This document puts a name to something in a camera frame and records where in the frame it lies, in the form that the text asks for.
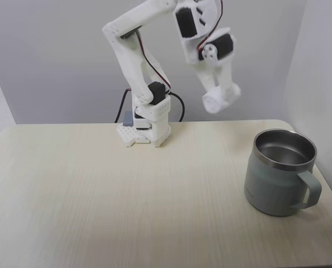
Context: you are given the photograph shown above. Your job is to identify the white gauze dressing roll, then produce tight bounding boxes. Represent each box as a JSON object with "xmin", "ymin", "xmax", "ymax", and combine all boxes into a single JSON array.
[{"xmin": 201, "ymin": 87, "xmax": 230, "ymax": 115}]

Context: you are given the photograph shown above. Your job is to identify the grey table clamp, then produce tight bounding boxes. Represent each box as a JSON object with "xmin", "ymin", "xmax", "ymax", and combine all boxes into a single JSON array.
[{"xmin": 121, "ymin": 111, "xmax": 135, "ymax": 127}]

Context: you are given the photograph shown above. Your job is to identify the grey-green steel mug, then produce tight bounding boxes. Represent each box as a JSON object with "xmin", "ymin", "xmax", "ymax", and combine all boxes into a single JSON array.
[{"xmin": 243, "ymin": 128, "xmax": 322, "ymax": 217}]

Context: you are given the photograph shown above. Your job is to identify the red black servo wire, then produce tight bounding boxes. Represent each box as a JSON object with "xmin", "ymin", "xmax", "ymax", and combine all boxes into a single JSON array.
[
  {"xmin": 196, "ymin": 0, "xmax": 224, "ymax": 52},
  {"xmin": 136, "ymin": 27, "xmax": 172, "ymax": 93}
]

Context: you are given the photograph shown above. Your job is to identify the black power cable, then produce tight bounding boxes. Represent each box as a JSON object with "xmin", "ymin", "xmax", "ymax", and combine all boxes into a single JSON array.
[{"xmin": 168, "ymin": 93, "xmax": 186, "ymax": 123}]

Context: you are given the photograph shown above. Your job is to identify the black cable with red wire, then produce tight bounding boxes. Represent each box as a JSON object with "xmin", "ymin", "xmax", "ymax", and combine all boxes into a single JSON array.
[{"xmin": 114, "ymin": 88, "xmax": 132, "ymax": 124}]

